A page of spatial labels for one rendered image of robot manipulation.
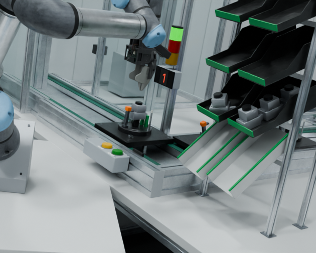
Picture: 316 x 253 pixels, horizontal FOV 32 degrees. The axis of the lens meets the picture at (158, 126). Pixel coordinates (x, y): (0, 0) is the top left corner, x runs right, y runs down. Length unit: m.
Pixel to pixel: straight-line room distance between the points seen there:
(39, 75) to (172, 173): 1.22
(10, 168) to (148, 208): 0.47
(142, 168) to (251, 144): 0.39
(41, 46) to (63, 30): 1.48
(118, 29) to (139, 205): 0.62
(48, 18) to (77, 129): 0.97
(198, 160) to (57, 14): 0.76
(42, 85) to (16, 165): 1.18
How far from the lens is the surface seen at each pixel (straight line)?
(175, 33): 2.22
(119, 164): 1.98
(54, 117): 2.46
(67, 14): 1.42
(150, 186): 1.92
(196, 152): 1.92
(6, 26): 1.56
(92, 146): 2.07
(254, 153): 1.81
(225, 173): 1.81
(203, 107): 1.87
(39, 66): 2.93
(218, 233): 1.78
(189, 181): 2.02
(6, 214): 1.70
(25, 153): 1.85
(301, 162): 2.51
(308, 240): 1.90
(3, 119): 1.66
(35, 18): 1.41
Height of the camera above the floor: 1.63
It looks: 16 degrees down
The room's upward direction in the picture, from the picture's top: 10 degrees clockwise
